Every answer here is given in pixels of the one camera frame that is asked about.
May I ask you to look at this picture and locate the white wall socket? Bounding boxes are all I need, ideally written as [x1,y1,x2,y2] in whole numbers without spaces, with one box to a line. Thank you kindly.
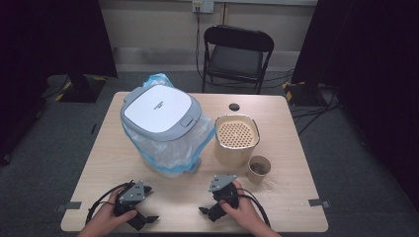
[192,0,215,15]

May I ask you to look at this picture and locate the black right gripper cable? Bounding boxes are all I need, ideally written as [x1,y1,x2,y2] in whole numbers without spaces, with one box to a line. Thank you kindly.
[235,188,272,229]

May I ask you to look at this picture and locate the black floor cables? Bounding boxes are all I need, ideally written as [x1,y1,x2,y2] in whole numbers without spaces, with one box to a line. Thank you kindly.
[261,68,341,136]

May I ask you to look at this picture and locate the black curtain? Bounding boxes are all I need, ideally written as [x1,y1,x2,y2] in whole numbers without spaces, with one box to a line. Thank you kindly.
[291,0,419,211]
[0,0,119,166]

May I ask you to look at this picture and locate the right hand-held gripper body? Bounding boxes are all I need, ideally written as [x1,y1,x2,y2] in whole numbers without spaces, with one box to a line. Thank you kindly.
[208,174,240,209]

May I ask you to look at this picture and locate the black wall socket cable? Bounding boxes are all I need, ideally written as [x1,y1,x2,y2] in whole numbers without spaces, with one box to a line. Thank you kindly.
[195,6,211,82]

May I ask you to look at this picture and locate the beige container with strainer top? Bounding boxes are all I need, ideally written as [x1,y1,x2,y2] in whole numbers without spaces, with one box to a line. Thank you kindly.
[213,114,261,168]

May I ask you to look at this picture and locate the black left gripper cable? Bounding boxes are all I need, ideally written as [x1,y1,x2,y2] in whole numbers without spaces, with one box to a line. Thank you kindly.
[85,179,136,225]

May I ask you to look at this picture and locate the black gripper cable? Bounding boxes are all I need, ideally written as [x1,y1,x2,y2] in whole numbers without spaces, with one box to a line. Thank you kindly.
[235,188,272,229]
[85,179,136,225]

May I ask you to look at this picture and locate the black stand base yellow tape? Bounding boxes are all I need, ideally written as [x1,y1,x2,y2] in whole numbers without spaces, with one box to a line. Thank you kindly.
[44,73,109,104]
[282,80,328,108]

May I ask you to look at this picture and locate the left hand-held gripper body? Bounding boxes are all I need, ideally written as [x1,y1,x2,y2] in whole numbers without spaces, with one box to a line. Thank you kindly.
[113,180,154,232]

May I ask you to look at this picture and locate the black folding chair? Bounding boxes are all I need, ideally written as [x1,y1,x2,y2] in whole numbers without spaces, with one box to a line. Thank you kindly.
[201,25,276,96]

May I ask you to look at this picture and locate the person's left hand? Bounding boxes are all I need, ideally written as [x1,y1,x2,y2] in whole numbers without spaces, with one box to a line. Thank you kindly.
[86,188,138,235]

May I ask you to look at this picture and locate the person's right hand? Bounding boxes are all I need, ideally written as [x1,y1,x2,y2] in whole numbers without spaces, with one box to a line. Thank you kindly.
[218,180,265,233]

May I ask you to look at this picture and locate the grey tape mark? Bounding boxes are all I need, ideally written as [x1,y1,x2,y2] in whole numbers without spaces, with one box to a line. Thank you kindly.
[54,200,83,213]
[307,197,332,209]

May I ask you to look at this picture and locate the white lidded grey trash can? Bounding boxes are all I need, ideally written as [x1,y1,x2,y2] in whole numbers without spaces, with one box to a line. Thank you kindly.
[120,84,204,179]

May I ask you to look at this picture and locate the brown paper cup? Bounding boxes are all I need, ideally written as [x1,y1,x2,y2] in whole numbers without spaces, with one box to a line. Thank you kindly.
[247,155,272,185]

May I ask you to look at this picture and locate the grey bin with white lid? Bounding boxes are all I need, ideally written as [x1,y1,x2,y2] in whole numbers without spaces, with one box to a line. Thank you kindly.
[122,72,217,179]

